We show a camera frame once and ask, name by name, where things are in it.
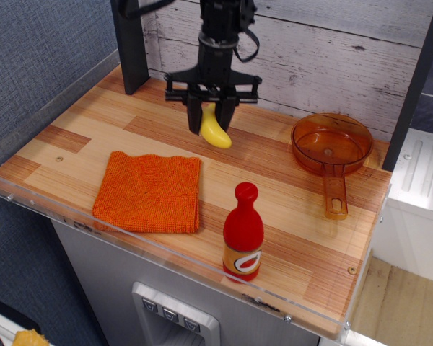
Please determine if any orange transparent toy pan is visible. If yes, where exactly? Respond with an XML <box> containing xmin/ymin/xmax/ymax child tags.
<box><xmin>291</xmin><ymin>113</ymin><xmax>374</xmax><ymax>221</ymax></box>

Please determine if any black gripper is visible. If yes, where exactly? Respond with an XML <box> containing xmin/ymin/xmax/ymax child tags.
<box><xmin>165</xmin><ymin>37</ymin><xmax>262</xmax><ymax>135</ymax></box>

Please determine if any grey toy fridge cabinet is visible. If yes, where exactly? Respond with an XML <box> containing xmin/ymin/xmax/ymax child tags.
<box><xmin>53</xmin><ymin>221</ymin><xmax>320</xmax><ymax>345</ymax></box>

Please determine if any white black device bottom left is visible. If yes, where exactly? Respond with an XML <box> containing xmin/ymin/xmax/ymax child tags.
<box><xmin>0</xmin><ymin>302</ymin><xmax>41</xmax><ymax>345</ymax></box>

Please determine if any black cable loop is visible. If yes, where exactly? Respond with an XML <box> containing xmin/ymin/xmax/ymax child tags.
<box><xmin>232</xmin><ymin>27</ymin><xmax>261</xmax><ymax>64</ymax></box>

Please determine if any dark grey post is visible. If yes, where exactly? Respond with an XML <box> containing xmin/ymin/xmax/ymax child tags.
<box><xmin>382</xmin><ymin>16</ymin><xmax>433</xmax><ymax>172</ymax></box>
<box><xmin>110</xmin><ymin>0</ymin><xmax>149</xmax><ymax>95</ymax></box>

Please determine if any yellow toy banana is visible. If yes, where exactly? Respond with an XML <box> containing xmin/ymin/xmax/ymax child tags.
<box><xmin>199</xmin><ymin>104</ymin><xmax>232</xmax><ymax>149</ymax></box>

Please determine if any clear acrylic table guard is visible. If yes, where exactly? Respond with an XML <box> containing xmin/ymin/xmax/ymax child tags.
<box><xmin>0</xmin><ymin>50</ymin><xmax>390</xmax><ymax>345</ymax></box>

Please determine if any dark grey left post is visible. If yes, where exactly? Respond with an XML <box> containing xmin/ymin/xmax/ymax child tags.
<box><xmin>110</xmin><ymin>0</ymin><xmax>149</xmax><ymax>95</ymax></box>

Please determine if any yellow object bottom left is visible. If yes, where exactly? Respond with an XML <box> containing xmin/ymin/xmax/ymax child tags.
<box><xmin>12</xmin><ymin>329</ymin><xmax>51</xmax><ymax>346</ymax></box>

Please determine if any white toy sink unit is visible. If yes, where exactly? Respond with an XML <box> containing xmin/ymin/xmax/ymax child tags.
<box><xmin>371</xmin><ymin>129</ymin><xmax>433</xmax><ymax>280</ymax></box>

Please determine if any dark grey right post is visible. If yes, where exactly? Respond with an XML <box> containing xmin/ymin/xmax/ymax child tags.
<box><xmin>382</xmin><ymin>16</ymin><xmax>433</xmax><ymax>172</ymax></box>

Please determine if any red toy sauce bottle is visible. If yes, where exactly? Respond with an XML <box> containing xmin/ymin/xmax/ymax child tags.
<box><xmin>222</xmin><ymin>182</ymin><xmax>264</xmax><ymax>281</ymax></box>

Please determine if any orange knitted cloth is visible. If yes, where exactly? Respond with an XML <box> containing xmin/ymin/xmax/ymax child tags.
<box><xmin>92</xmin><ymin>151</ymin><xmax>201</xmax><ymax>234</ymax></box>

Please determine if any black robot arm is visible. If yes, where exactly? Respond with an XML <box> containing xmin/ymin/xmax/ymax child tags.
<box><xmin>111</xmin><ymin>1</ymin><xmax>262</xmax><ymax>134</ymax></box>

